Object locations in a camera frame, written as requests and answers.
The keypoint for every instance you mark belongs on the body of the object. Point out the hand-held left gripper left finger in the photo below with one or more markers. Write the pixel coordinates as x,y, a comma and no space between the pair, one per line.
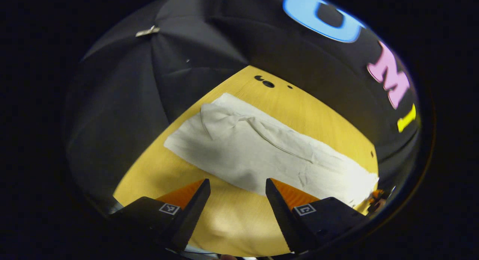
191,215

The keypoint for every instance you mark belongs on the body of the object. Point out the white jeans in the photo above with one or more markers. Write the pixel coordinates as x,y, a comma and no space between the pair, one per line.
262,151

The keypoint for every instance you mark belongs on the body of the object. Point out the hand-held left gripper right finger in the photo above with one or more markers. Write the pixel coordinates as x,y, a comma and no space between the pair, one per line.
280,219

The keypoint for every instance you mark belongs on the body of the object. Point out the silver backdrop clip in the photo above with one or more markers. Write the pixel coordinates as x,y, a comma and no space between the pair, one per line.
147,31

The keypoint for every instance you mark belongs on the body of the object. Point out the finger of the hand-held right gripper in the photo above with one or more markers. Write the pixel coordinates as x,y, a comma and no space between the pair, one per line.
377,195

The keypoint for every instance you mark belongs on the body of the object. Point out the black backdrop cloth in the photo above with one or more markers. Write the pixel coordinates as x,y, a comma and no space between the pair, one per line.
131,103

